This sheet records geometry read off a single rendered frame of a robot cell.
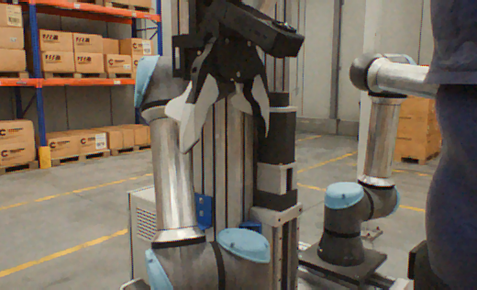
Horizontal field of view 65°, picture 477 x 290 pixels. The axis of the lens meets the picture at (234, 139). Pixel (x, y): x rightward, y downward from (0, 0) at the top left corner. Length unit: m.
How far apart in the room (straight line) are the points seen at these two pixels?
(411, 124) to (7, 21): 7.36
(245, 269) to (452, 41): 0.59
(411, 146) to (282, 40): 7.63
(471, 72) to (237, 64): 0.24
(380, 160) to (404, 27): 9.66
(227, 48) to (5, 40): 7.11
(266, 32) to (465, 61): 0.18
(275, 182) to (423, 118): 6.94
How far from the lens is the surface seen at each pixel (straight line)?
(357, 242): 1.27
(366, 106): 4.00
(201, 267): 0.80
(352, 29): 11.37
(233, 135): 0.98
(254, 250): 0.81
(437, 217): 0.42
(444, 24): 0.40
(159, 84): 0.83
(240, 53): 0.46
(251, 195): 1.06
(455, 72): 0.37
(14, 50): 7.53
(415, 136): 7.95
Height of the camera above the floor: 1.60
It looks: 9 degrees down
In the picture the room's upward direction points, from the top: straight up
